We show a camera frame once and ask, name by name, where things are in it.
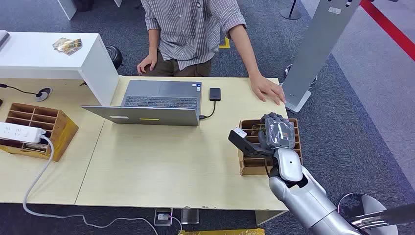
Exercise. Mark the white power strip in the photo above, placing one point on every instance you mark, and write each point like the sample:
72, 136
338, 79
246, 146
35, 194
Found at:
19, 132

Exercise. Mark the chrome round base stand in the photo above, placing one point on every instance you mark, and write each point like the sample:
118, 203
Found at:
369, 211

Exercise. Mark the floor power socket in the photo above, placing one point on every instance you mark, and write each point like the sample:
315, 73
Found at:
163, 216

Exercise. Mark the red barrier tape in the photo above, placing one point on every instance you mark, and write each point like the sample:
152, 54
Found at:
389, 27

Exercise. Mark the person's right hand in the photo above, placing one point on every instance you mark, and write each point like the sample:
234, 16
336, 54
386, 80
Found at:
146, 64

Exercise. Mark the clear wrapped snack packet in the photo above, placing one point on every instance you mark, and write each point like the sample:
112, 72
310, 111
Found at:
67, 45

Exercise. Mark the person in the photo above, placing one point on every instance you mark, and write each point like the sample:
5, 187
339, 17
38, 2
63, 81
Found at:
194, 32

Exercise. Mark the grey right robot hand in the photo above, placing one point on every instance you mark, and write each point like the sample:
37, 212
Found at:
278, 130

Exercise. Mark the grey standing panel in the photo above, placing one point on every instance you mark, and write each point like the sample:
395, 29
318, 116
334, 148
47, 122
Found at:
319, 48

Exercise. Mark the grey open laptop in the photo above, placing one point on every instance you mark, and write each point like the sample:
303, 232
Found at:
152, 107

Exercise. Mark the wooden card organizer box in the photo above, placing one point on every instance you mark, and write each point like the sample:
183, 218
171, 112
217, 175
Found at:
256, 162
45, 129

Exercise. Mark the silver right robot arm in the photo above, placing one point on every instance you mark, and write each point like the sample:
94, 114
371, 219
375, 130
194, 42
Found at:
304, 194

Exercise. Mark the black external drive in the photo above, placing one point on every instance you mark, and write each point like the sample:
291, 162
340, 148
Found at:
215, 94

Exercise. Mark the round stanchion base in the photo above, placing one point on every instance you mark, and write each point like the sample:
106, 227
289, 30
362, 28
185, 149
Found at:
290, 12

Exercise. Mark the person's left hand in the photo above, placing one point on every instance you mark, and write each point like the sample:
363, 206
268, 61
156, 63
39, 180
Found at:
267, 89

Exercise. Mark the person's hand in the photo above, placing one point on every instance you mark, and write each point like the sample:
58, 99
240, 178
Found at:
267, 89
146, 64

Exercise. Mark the white raised counter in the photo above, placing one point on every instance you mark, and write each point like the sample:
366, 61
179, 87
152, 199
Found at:
48, 61

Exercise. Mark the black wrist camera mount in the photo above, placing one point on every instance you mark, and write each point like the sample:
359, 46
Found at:
245, 142

